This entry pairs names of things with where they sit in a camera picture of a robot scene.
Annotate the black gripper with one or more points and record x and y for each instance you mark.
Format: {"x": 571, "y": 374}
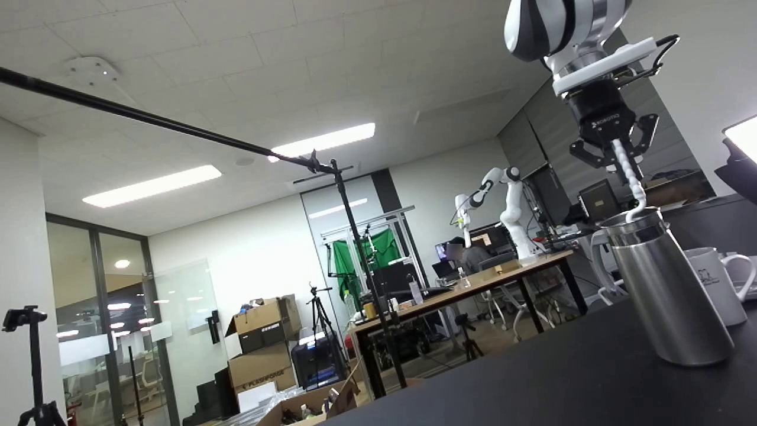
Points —
{"x": 605, "y": 115}

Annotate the white spiral stirring stick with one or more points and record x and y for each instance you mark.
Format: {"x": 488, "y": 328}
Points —
{"x": 627, "y": 173}

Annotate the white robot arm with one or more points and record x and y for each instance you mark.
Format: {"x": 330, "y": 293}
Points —
{"x": 552, "y": 28}

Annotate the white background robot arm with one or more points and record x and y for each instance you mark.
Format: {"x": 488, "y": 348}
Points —
{"x": 516, "y": 222}

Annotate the silver metal flask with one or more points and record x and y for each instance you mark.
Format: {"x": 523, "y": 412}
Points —
{"x": 670, "y": 299}

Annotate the black monitor on counter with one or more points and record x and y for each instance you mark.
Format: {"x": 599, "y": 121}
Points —
{"x": 599, "y": 203}

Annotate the black light housing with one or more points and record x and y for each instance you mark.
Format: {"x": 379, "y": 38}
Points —
{"x": 736, "y": 181}

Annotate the bright white panel light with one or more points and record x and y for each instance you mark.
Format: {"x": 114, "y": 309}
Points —
{"x": 743, "y": 138}

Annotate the white ceramic mug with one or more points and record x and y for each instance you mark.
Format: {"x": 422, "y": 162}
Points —
{"x": 723, "y": 281}

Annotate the seated person in grey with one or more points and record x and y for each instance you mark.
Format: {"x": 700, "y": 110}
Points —
{"x": 471, "y": 256}

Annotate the wooden table with black legs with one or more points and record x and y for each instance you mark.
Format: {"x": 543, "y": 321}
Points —
{"x": 475, "y": 286}

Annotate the lit computer monitor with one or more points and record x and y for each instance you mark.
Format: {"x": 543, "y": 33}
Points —
{"x": 449, "y": 252}

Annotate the black tripod under table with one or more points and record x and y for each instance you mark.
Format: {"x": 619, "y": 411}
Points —
{"x": 467, "y": 340}

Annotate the green cloth backdrop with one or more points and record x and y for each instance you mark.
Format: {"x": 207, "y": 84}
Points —
{"x": 384, "y": 249}

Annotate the black monitor on table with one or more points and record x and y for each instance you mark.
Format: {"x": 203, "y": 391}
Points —
{"x": 394, "y": 281}

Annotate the black upright stand pole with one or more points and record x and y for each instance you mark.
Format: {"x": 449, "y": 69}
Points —
{"x": 362, "y": 252}

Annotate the rectangular ceiling light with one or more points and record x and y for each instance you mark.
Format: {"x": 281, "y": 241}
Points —
{"x": 322, "y": 140}
{"x": 153, "y": 185}

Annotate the black tripod beside boxes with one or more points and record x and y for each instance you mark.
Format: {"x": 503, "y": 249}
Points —
{"x": 320, "y": 316}

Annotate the stacked cardboard box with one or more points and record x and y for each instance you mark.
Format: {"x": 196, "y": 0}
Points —
{"x": 262, "y": 367}
{"x": 263, "y": 321}

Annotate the open cardboard box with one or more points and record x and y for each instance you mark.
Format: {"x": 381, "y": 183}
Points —
{"x": 309, "y": 404}

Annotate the black device on glass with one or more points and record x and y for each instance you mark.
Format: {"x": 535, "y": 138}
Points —
{"x": 215, "y": 325}

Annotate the black boom pole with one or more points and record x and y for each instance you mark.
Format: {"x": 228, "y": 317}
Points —
{"x": 158, "y": 120}

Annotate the round ceiling smoke detector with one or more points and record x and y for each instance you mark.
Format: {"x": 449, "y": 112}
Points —
{"x": 92, "y": 69}

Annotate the black tripod with camera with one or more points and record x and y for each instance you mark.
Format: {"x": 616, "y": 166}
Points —
{"x": 32, "y": 364}

